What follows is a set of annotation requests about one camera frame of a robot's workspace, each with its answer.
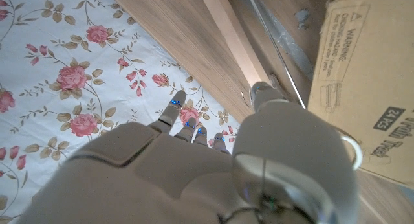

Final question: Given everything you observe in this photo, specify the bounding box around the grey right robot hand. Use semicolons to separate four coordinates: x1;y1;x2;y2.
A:
16;81;362;224

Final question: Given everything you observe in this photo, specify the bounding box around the floral print backdrop cloth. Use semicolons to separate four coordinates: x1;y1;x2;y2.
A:
0;0;242;223

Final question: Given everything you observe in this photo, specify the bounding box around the brown cardboard box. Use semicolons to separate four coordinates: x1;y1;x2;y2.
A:
307;0;414;189

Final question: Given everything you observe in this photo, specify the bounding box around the white Ethernet cable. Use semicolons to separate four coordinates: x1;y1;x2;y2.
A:
336;126;364;172

